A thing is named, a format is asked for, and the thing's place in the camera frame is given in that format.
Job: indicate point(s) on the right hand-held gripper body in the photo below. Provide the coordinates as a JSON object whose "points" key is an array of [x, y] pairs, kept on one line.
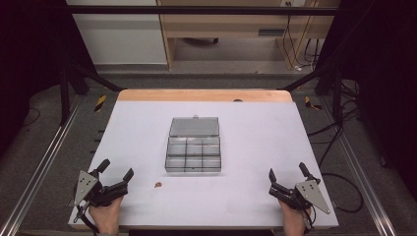
{"points": [[303, 195]]}

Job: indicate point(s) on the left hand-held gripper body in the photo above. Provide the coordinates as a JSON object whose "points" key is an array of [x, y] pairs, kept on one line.
{"points": [[98, 191]]}

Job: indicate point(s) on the person's left hand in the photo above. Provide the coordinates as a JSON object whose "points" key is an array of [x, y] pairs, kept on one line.
{"points": [[105, 217]]}

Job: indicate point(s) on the person's right hand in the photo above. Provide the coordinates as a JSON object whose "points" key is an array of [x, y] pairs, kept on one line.
{"points": [[292, 220]]}

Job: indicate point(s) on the small brown piece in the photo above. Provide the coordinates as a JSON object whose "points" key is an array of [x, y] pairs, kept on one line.
{"points": [[158, 185]]}

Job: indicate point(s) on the white table sheet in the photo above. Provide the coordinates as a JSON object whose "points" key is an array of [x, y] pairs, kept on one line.
{"points": [[213, 196]]}

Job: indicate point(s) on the yellow black tape marker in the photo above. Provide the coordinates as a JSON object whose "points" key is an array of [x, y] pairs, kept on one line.
{"points": [[100, 103], [309, 103]]}

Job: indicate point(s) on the clear plastic compartment box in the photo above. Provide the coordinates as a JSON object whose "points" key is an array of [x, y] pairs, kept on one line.
{"points": [[193, 146]]}

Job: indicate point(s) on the black metal stand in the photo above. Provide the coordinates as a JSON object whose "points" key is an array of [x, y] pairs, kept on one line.
{"points": [[75, 82], [329, 82]]}

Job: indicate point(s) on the black curtain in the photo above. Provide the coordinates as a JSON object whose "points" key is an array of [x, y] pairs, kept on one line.
{"points": [[29, 59], [383, 82]]}

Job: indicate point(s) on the white cabinet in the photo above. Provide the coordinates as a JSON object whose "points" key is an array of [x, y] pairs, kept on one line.
{"points": [[121, 39]]}

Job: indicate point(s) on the wooden desk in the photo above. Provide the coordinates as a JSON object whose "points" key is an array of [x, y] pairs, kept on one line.
{"points": [[229, 26]]}

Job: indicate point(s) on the aluminium floor rail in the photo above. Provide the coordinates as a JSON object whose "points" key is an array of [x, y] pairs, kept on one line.
{"points": [[39, 170], [360, 177]]}

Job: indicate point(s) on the black horizontal frame bar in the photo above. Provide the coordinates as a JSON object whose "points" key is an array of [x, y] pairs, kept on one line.
{"points": [[203, 10]]}

